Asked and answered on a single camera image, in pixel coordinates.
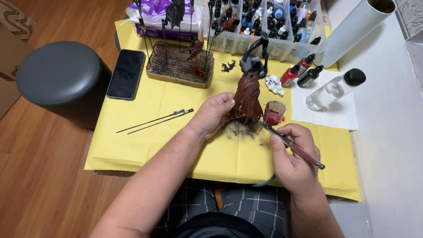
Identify person's right hand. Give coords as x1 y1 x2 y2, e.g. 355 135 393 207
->
270 123 323 199

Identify person's left hand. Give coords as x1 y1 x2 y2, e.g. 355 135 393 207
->
187 92 236 142

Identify pink metal airbrush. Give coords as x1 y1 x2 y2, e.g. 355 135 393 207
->
258 120 326 170

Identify brown cloaked miniature figure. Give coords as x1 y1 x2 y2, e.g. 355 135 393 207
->
228 73 265 125

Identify thin metal clip rod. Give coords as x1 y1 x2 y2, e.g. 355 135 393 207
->
127 108 195 135
116 109 186 134

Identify small black antler part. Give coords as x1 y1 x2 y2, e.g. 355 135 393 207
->
220 59 236 73

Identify grey plaid shorts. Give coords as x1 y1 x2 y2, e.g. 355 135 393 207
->
150 178 289 238

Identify corrugated cardboard holder block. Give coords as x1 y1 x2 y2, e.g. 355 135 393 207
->
146 40 214 89

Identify yellow paper sheet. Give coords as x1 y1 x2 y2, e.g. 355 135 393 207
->
84 19 363 202

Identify small plastic cup red paint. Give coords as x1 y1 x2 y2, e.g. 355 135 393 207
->
263 101 287 126

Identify grey miniature base black figure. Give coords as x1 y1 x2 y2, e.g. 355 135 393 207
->
239 31 270 79

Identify white paper towel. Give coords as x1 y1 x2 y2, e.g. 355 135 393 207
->
290 69 359 131

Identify brown spiky miniature part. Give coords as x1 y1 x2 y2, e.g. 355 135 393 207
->
186 34 205 62

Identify crumpled white stained tissue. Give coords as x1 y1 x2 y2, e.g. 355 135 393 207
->
264 74 285 96

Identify clear plastic organizer box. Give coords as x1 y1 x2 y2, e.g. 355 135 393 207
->
202 0 328 63

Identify clear liquid bottle black cap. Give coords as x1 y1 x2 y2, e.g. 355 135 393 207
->
305 68 367 112

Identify group of upright clip rods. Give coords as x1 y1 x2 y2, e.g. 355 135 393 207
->
133 0 225 72

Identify red paint dropper bottle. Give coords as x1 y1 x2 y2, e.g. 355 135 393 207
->
280 63 301 88

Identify black smartphone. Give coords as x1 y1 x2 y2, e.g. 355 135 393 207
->
106 49 147 101

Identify brown round miniature part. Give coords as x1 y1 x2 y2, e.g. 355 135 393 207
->
223 17 241 33

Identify black paint dropper bottle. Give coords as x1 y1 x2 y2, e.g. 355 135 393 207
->
296 65 325 89

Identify black shirt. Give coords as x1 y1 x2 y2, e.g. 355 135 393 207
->
171 212 265 238

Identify black wing miniature part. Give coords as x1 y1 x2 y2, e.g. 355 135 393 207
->
164 0 186 29

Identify brown paint dropper bottle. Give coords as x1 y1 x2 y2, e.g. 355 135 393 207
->
297 53 316 77

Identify clear box purple packets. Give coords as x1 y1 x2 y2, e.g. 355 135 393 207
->
125 0 204 42

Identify group of paint dropper bottles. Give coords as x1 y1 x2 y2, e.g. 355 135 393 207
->
209 0 323 47

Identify white cardboard tube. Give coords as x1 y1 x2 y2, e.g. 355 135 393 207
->
313 0 397 69

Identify dark grey round stool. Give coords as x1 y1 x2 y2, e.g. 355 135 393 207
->
16 41 113 130

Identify brown cardboard carton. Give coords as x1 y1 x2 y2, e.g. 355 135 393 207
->
0 0 36 120

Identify teal airbrush hose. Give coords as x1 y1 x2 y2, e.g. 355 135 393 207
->
250 173 276 188

